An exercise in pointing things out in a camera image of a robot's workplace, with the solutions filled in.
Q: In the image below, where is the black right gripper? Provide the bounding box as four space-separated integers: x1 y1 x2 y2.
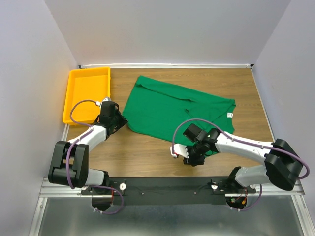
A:
181 141 205 167

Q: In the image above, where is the green t-shirt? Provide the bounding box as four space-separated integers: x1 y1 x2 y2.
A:
123 76 236 145

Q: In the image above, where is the yellow plastic tray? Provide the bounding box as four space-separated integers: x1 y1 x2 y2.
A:
63 67 111 125

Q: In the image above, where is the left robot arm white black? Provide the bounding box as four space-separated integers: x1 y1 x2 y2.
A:
48 97 128 194

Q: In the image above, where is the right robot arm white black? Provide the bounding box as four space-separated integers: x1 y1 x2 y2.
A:
183 124 302 193

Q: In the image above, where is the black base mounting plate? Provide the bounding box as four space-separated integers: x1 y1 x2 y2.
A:
81 177 256 211

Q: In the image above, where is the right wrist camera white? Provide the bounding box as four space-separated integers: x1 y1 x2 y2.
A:
170 144 189 159

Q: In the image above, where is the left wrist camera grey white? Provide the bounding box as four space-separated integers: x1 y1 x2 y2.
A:
95 97 112 107

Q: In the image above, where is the aluminium left side rail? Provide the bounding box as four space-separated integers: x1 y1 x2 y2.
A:
49 122 71 177

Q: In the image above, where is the white aluminium back rail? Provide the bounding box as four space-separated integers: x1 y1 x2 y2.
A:
78 63 253 69

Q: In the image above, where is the aluminium front frame rail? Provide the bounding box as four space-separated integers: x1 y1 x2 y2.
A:
30 177 315 236

